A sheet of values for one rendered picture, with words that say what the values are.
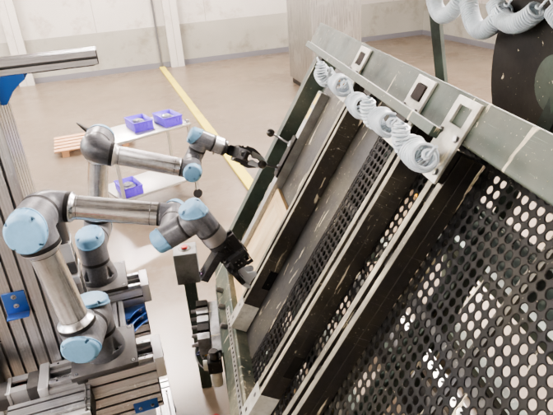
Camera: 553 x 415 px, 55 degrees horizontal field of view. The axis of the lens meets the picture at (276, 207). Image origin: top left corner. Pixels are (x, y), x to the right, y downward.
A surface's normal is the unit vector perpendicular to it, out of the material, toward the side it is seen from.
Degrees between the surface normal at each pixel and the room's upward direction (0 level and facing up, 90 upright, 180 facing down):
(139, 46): 90
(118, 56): 90
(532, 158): 60
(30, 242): 83
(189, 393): 0
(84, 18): 90
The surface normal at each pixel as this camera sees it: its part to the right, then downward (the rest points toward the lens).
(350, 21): 0.28, 0.41
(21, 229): 0.07, 0.32
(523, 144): -0.88, -0.34
